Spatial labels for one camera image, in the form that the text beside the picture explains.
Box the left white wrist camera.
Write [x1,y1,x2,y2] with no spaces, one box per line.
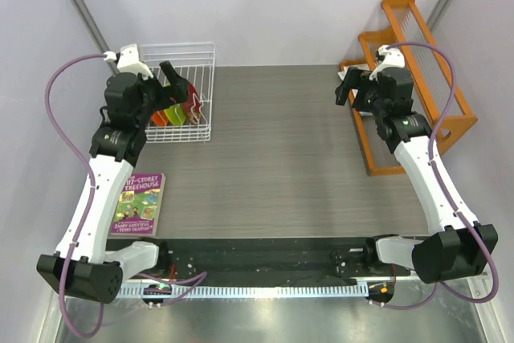
[104,43,154,80]

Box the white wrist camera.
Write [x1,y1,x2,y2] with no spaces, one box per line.
[104,43,154,80]
[369,45,405,80]

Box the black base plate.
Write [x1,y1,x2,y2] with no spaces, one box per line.
[106,237,418,286]

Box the purple treehouse book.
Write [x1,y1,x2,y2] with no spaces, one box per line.
[108,174,165,238]

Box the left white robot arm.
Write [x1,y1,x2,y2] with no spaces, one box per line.
[36,60,186,304]

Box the lime green plate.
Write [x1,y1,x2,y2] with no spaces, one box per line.
[164,82,186,126]

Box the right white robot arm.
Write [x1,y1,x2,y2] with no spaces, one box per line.
[335,66,498,284]

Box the orange plate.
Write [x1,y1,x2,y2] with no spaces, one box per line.
[152,110,169,127]

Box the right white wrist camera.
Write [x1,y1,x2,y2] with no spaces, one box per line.
[369,45,405,80]

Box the white wire dish rack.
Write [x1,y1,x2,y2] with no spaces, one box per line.
[140,42,216,144]

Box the orange wooden rack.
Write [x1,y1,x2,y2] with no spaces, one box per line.
[340,0,478,177]

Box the red floral plate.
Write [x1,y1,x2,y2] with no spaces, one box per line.
[182,84,202,125]

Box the perforated metal rail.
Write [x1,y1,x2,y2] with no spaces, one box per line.
[116,281,369,300]

